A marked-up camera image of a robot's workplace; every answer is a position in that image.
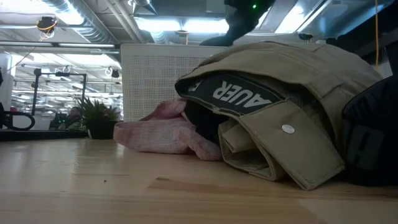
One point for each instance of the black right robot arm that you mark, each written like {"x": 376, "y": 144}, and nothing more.
{"x": 248, "y": 12}

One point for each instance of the white perforated laundry basket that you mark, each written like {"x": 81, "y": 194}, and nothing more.
{"x": 149, "y": 81}

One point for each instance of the black left frame rail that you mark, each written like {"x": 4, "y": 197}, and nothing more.
{"x": 40, "y": 135}

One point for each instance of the black metal stand frame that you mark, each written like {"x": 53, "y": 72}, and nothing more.
{"x": 59, "y": 76}

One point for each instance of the khaki jacket with black label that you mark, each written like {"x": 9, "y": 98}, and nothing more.
{"x": 298, "y": 146}

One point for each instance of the black garment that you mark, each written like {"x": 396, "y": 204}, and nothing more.
{"x": 371, "y": 133}

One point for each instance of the pink knit garment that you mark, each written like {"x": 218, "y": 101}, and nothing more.
{"x": 161, "y": 135}

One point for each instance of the potted green plant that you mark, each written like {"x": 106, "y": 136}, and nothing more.
{"x": 99, "y": 119}

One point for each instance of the person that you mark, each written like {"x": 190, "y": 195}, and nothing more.
{"x": 72, "y": 119}

